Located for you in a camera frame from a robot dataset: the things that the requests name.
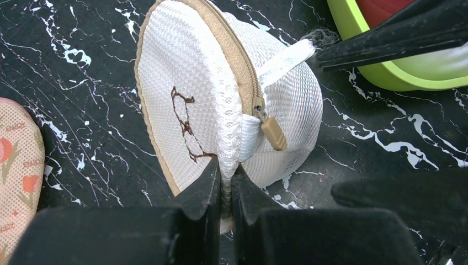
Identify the red garment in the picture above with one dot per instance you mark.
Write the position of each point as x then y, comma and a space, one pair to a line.
377, 11

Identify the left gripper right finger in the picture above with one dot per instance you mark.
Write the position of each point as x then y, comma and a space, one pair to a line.
267, 233

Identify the green plastic basin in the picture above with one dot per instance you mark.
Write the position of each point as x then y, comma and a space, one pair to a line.
436, 71

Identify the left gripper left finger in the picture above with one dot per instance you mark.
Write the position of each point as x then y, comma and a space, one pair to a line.
184, 231

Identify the beige zipper pull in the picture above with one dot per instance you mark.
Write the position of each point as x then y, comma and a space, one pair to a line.
270, 127

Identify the white mesh laundry bag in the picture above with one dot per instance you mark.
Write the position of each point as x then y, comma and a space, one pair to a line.
197, 71

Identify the floral mesh laundry bag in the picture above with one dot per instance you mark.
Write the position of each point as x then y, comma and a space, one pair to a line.
22, 170

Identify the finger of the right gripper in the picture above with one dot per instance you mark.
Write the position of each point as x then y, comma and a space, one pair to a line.
434, 202
419, 28

